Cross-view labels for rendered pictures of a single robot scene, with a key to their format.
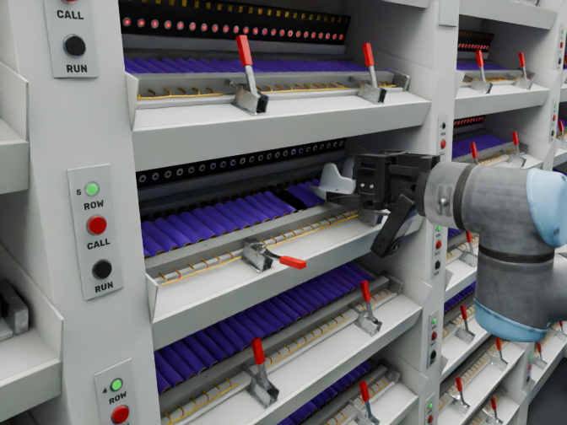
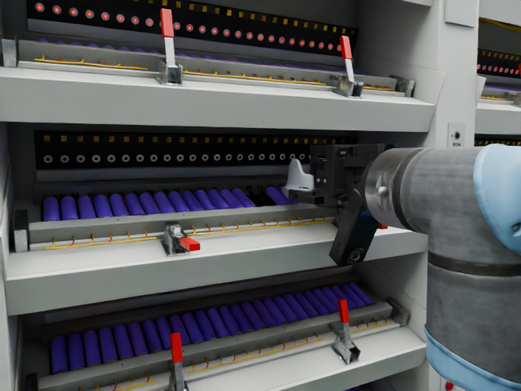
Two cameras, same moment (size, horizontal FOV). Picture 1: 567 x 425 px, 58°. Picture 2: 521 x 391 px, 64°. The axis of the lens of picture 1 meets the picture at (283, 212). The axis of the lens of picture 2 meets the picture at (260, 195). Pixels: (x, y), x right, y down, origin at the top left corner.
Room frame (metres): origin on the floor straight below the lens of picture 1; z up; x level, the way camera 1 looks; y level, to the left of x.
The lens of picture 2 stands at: (0.19, -0.24, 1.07)
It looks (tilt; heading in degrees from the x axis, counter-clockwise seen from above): 5 degrees down; 20
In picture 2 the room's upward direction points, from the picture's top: 1 degrees counter-clockwise
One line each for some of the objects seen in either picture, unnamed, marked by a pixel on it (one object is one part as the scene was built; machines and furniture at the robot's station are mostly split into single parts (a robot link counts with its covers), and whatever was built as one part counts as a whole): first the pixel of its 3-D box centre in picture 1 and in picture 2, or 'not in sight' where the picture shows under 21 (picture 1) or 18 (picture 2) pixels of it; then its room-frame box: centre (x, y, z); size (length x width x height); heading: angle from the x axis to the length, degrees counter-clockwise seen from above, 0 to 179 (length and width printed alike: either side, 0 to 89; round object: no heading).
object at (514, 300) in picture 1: (519, 287); (489, 316); (0.63, -0.31, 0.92); 0.12 x 0.09 x 0.12; 102
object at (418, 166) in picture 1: (396, 182); (356, 178); (0.74, -0.17, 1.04); 0.12 x 0.08 x 0.09; 47
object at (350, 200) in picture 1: (353, 196); (313, 195); (0.76, -0.11, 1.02); 0.09 x 0.05 x 0.02; 55
